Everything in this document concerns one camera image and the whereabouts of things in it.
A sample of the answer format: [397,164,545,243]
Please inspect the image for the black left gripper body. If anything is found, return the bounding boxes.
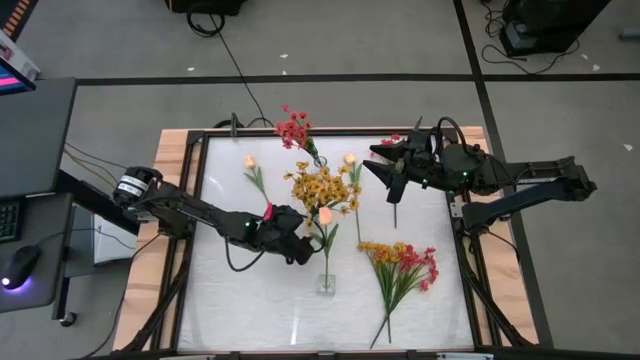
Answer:
[259,202,316,266]

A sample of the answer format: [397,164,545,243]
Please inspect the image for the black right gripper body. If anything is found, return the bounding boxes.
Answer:
[386,130,454,204]

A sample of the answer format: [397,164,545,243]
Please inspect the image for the red artificial flower bunch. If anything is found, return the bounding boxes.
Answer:
[274,103,326,167]
[379,132,402,230]
[369,244,441,350]

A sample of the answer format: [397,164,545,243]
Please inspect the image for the peach artificial tulip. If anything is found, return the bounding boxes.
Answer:
[313,206,340,291]
[342,152,364,244]

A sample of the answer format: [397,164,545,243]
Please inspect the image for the green stem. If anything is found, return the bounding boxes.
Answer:
[242,154,274,206]

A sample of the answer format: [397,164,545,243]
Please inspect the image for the square faceted glass vase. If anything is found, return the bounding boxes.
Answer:
[315,273,337,297]

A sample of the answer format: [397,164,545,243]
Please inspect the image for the light wooden table board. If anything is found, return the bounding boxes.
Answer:
[113,126,540,351]

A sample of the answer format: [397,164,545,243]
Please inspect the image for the white box under desk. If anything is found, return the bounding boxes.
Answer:
[91,228,139,266]

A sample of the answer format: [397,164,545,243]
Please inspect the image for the black equipment cabinet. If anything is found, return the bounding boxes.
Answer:
[498,0,612,57]

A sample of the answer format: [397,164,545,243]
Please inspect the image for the black box on floor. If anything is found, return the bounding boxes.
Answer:
[164,0,247,16]

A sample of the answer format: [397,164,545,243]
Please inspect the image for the grey desk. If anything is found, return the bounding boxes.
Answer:
[0,77,77,314]

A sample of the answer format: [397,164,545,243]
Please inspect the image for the black computer mouse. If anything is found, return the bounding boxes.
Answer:
[1,244,42,291]

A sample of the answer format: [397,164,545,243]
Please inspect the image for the backlit black keyboard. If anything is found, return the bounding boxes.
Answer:
[0,197,24,245]

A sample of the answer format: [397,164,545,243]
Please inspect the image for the white-framed monitor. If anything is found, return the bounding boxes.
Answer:
[0,29,42,97]

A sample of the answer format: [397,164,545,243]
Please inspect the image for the black panel orange stripes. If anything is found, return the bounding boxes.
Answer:
[0,0,40,42]

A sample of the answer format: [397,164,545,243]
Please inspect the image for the black aluminium table frame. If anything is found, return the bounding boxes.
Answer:
[117,127,539,360]

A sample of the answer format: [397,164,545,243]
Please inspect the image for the black floor cable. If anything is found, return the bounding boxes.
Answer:
[186,9,275,129]

